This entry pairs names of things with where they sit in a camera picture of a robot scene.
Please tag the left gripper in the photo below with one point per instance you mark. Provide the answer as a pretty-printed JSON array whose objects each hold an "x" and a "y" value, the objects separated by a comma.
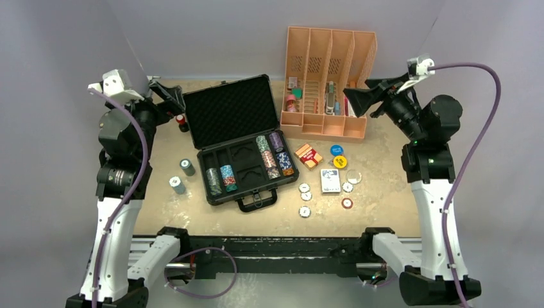
[{"x": 171, "y": 94}]

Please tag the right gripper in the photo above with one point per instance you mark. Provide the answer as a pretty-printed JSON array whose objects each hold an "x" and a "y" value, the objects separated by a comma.
[{"x": 364, "y": 99}]

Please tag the dark green 50 chip stack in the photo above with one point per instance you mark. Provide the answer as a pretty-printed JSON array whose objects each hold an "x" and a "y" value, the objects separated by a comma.
[{"x": 187, "y": 167}]

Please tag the white blue 10 chip stack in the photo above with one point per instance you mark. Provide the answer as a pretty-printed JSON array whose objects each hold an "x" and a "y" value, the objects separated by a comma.
[{"x": 177, "y": 185}]

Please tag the red playing card deck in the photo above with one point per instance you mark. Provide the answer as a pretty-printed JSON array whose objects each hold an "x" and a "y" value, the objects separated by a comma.
[{"x": 308, "y": 156}]

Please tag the blue playing card deck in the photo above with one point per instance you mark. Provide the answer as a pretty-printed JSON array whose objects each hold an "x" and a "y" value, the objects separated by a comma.
[{"x": 330, "y": 181}]

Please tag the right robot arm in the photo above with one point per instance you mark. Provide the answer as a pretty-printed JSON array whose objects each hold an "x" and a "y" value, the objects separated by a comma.
[{"x": 438, "y": 276}]

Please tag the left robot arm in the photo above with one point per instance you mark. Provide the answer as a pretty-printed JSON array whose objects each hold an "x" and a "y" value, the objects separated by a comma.
[{"x": 126, "y": 133}]

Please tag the red black small bottle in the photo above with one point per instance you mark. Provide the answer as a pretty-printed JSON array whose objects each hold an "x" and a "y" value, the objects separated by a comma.
[{"x": 182, "y": 123}]

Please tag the white red box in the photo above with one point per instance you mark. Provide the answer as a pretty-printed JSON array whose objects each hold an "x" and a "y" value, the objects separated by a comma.
[{"x": 348, "y": 108}]

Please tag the orange desk organizer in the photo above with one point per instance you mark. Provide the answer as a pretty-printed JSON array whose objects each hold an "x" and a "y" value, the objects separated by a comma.
[{"x": 319, "y": 64}]

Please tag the blue round button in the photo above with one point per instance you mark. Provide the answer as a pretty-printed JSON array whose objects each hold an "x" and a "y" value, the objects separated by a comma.
[{"x": 336, "y": 150}]

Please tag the yellow round button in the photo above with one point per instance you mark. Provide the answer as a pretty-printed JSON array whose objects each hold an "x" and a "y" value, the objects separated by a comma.
[{"x": 340, "y": 162}]

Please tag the pink tape roll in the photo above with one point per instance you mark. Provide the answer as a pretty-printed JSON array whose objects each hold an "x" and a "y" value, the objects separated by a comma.
[{"x": 290, "y": 103}]

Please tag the blue red green chip row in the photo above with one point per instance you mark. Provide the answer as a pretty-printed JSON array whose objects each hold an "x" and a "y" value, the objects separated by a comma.
[{"x": 228, "y": 177}]

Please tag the black poker case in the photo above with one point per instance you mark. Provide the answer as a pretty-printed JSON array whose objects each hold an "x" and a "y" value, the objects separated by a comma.
[{"x": 224, "y": 121}]

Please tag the green white chip row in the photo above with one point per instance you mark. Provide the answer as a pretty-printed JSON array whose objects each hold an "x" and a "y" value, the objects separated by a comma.
[{"x": 262, "y": 144}]

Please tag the purple chip row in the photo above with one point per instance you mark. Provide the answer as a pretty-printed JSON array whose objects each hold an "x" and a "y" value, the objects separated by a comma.
[{"x": 276, "y": 142}]

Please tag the pink brown chip row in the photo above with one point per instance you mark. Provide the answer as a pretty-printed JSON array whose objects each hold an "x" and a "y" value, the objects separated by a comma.
[{"x": 270, "y": 164}]

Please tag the navy orange chip row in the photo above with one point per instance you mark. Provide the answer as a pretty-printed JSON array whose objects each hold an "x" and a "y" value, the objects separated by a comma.
[{"x": 285, "y": 163}]

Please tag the red white poker chip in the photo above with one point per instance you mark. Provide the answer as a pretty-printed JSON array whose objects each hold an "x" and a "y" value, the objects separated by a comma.
[{"x": 347, "y": 203}]

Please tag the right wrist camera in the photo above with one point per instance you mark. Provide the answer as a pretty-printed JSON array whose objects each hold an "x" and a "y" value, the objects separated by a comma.
[{"x": 419, "y": 69}]

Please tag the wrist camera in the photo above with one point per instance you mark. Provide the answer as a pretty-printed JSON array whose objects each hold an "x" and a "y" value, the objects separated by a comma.
[
  {"x": 115, "y": 84},
  {"x": 419, "y": 69}
]

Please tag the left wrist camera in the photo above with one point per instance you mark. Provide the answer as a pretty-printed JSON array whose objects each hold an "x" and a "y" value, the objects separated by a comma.
[{"x": 115, "y": 84}]

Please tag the black aluminium base frame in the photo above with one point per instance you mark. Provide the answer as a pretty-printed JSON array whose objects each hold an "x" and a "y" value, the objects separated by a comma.
[{"x": 209, "y": 255}]

